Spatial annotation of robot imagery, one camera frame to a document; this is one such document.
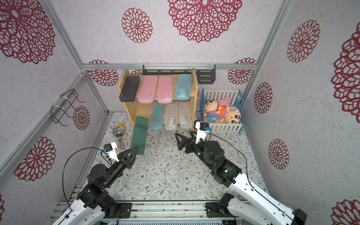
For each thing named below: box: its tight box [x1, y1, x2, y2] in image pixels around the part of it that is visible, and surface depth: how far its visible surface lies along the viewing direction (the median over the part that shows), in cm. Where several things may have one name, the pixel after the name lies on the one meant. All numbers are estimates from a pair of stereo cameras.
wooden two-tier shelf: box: [116, 67, 199, 128], surface depth 73 cm
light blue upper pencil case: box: [175, 73, 192, 102], surface depth 73 cm
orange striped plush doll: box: [217, 105, 242, 125], surface depth 103 cm
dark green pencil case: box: [130, 115, 150, 156], surface depth 72 cm
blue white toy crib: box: [200, 88, 246, 135], surface depth 107 cm
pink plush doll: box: [203, 97, 231, 122], surface depth 107 cm
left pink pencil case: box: [137, 75, 158, 104], surface depth 73 cm
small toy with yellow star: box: [112, 122, 126, 150], surface depth 103 cm
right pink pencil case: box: [157, 75, 173, 104], surface depth 71 cm
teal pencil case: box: [151, 103, 165, 131], surface depth 92 cm
